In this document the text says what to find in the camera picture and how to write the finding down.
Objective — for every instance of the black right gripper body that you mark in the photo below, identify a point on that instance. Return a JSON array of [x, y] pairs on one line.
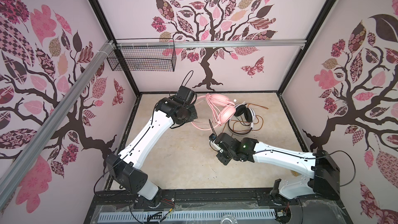
[[223, 157]]

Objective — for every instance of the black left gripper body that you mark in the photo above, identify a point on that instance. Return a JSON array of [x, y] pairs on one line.
[[188, 114]]

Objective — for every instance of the white black headphones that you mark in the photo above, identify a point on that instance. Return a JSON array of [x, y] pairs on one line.
[[249, 115]]

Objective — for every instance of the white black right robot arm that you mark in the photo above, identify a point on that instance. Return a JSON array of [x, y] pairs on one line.
[[318, 172]]

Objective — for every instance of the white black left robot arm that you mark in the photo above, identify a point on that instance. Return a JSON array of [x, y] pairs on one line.
[[125, 167]]

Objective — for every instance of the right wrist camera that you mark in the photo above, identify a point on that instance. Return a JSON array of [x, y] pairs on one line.
[[213, 139]]

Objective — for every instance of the black wire basket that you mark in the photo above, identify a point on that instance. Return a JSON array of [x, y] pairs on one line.
[[143, 54]]

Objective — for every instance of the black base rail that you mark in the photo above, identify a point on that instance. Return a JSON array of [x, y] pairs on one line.
[[173, 197]]

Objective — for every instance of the white perforated cable tray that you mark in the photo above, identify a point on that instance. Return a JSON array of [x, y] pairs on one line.
[[232, 216]]

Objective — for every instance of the aluminium frame bar back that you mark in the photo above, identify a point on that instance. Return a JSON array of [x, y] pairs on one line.
[[214, 44]]

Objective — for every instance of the aluminium frame bar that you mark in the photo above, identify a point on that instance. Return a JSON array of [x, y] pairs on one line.
[[214, 44], [19, 168]]

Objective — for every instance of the aluminium frame bar left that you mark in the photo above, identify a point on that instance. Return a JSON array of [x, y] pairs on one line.
[[19, 168]]

